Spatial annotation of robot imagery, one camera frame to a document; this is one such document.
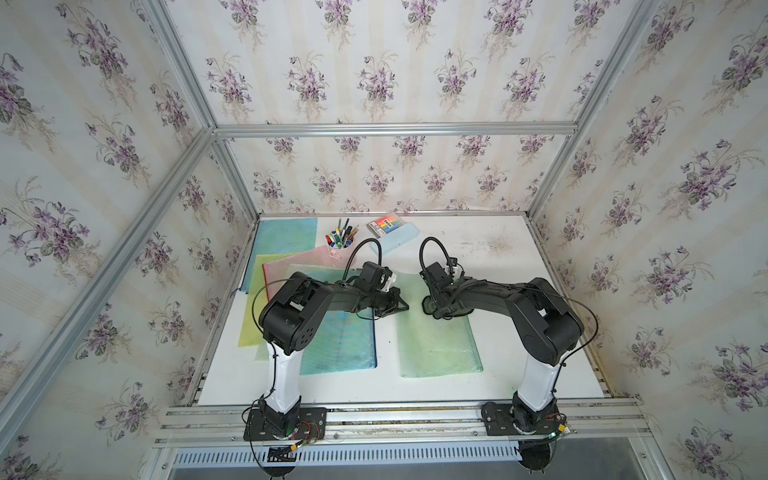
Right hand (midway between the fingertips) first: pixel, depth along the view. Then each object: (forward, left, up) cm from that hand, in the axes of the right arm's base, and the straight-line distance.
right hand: (451, 293), depth 98 cm
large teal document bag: (-17, +34, +1) cm, 38 cm away
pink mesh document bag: (+7, +62, 0) cm, 62 cm away
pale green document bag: (-18, +8, +1) cm, 20 cm away
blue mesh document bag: (+22, +62, +2) cm, 66 cm away
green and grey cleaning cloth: (-6, +8, +2) cm, 11 cm away
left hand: (-6, +14, +1) cm, 16 cm away
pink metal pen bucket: (+11, +37, +12) cm, 41 cm away
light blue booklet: (+21, +22, +1) cm, 30 cm away
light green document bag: (+7, +43, +1) cm, 43 cm away
